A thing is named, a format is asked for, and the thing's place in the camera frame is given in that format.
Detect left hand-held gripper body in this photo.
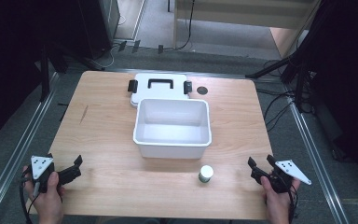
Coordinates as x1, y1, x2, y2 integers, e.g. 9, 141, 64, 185
30, 154, 60, 194

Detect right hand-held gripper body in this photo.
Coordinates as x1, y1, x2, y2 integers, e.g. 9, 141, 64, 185
268, 159, 312, 194

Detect small jar with white cap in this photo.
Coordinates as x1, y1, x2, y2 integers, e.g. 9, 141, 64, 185
198, 164, 214, 184

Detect white plastic storage box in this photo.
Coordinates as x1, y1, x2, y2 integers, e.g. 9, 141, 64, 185
132, 98, 213, 160

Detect person's right hand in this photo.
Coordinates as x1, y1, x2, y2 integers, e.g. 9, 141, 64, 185
259, 175, 302, 224

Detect person's left hand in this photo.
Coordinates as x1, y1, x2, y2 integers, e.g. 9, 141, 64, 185
22, 165, 67, 224

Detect black metal stand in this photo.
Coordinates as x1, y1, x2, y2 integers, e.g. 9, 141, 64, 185
245, 46, 316, 114
39, 43, 69, 103

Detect dark curtain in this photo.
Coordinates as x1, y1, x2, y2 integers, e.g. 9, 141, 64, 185
281, 0, 358, 180
0, 0, 90, 148

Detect black cabinet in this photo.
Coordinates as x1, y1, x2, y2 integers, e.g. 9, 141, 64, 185
74, 0, 121, 61

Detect light wooden furniture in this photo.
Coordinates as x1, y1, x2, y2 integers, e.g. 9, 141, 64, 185
172, 0, 323, 60

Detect aluminium floor rail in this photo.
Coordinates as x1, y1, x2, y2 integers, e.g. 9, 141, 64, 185
0, 72, 61, 224
283, 92, 351, 224

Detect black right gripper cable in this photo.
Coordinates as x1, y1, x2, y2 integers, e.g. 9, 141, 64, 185
287, 183, 299, 224

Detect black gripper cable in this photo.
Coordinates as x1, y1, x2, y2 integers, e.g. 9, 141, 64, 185
287, 183, 299, 224
19, 174, 41, 224

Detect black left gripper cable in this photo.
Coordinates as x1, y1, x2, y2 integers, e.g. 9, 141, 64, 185
19, 174, 41, 224

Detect black floor cables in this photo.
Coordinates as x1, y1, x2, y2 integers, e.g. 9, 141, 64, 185
255, 59, 316, 133

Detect white floor cable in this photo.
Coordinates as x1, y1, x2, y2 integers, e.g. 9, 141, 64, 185
88, 43, 120, 71

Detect white lid with black handle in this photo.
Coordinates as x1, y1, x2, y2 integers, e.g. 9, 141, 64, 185
127, 73, 193, 108

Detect black hanging cable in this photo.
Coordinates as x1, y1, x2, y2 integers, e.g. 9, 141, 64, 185
167, 0, 198, 51

